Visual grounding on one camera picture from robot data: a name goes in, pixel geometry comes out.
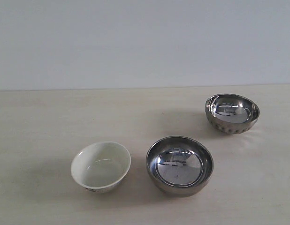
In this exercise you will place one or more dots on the smooth stainless steel bowl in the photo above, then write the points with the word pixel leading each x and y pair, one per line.
pixel 179 166

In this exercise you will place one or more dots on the ribbed stainless steel bowl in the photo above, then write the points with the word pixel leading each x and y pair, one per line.
pixel 231 113

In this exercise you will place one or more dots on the white ceramic bowl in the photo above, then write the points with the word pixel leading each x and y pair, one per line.
pixel 101 166

